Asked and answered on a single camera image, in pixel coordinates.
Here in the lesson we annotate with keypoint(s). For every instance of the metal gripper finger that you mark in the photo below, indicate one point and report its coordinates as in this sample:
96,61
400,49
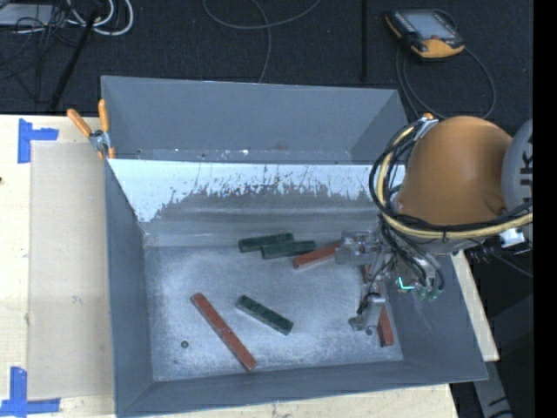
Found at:
357,251
372,312

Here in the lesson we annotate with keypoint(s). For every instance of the red-brown flat block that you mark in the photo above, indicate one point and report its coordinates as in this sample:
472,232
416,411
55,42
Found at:
315,255
224,331
386,331

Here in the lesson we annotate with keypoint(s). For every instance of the dark green flat block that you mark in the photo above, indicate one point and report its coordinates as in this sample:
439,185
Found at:
264,314
289,249
263,241

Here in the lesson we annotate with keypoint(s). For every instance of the grey metal bin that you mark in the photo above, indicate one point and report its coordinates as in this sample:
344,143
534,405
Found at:
270,303

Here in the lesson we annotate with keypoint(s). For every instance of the pale flat board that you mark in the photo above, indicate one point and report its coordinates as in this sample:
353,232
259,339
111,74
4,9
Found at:
69,268

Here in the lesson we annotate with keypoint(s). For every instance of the black cylinder on white bracket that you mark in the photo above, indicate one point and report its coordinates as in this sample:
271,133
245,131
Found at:
483,253

